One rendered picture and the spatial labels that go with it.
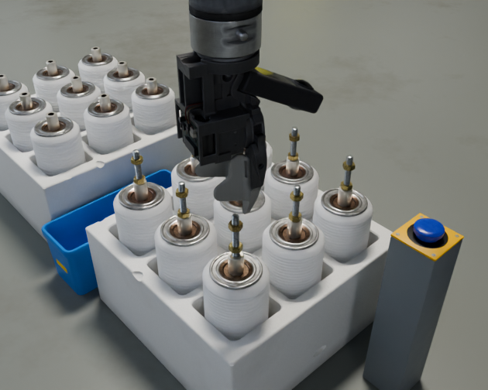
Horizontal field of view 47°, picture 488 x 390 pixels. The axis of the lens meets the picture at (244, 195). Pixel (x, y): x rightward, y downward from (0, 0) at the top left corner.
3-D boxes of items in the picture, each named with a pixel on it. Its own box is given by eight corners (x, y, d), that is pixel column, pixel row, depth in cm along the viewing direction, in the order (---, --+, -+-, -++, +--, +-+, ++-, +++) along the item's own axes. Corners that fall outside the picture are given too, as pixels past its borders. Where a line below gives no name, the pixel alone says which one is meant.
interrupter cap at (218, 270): (225, 298, 76) (224, 295, 76) (200, 264, 82) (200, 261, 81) (273, 278, 79) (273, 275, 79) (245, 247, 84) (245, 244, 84)
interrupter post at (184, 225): (180, 238, 86) (178, 221, 84) (175, 229, 88) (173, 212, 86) (194, 234, 87) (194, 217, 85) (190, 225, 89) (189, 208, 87)
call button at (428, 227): (422, 224, 79) (425, 213, 78) (448, 238, 77) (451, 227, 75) (405, 237, 77) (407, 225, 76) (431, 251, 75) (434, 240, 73)
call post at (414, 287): (386, 353, 99) (420, 213, 81) (421, 378, 95) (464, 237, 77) (361, 376, 95) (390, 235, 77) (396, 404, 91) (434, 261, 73)
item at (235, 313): (224, 387, 86) (221, 305, 75) (197, 343, 92) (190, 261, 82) (278, 361, 89) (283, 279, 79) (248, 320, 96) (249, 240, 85)
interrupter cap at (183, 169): (179, 186, 97) (179, 183, 97) (173, 162, 103) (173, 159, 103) (222, 179, 99) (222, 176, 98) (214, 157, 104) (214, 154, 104)
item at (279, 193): (253, 255, 109) (255, 178, 98) (276, 227, 116) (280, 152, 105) (299, 272, 105) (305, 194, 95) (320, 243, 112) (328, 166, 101)
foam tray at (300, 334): (249, 214, 131) (249, 148, 120) (388, 309, 107) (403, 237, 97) (99, 299, 110) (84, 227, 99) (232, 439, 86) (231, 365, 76)
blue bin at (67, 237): (169, 210, 132) (164, 167, 125) (199, 232, 126) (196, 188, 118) (50, 271, 116) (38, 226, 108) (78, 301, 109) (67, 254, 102)
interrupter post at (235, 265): (232, 279, 79) (231, 262, 77) (224, 269, 81) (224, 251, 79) (247, 274, 80) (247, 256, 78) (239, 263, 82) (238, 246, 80)
